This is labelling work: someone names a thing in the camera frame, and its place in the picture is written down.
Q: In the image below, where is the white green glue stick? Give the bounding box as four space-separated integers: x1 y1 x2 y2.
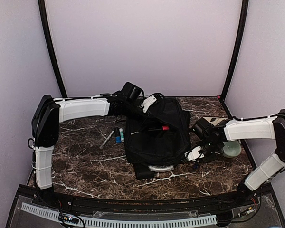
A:
119 128 124 142

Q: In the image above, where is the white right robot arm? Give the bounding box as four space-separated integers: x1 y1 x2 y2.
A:
185 109 285 206

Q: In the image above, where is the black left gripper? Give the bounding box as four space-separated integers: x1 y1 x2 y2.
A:
124 102 158 128

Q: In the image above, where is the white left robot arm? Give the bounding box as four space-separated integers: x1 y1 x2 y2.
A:
28 91 157 207

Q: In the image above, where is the blue capped black marker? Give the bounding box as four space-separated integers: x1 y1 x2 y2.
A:
114 127 122 144

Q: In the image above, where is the black front rail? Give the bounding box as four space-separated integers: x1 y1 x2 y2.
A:
16 185 274 217

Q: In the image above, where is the black frame post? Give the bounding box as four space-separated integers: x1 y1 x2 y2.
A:
38 0 68 98
218 0 249 103

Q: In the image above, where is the grey slotted cable duct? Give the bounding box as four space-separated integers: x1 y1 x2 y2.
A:
20 203 218 228

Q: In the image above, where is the pink and black highlighter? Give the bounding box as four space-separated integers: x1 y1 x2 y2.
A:
147 125 170 132

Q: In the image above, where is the black right frame post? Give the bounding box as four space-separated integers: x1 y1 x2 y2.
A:
218 0 249 103

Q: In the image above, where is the floral ceramic tile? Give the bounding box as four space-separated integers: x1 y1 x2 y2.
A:
203 117 227 126

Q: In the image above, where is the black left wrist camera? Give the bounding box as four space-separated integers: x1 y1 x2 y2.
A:
121 82 143 101

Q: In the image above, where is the white pen with blue cap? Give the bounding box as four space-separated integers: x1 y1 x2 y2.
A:
193 161 200 170

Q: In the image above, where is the black student backpack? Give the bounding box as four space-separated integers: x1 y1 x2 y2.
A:
124 97 191 180

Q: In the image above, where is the pale green ceramic bowl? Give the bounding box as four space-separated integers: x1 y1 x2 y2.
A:
222 141 242 158

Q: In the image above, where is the black left frame post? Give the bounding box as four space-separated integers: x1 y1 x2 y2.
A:
38 0 68 98

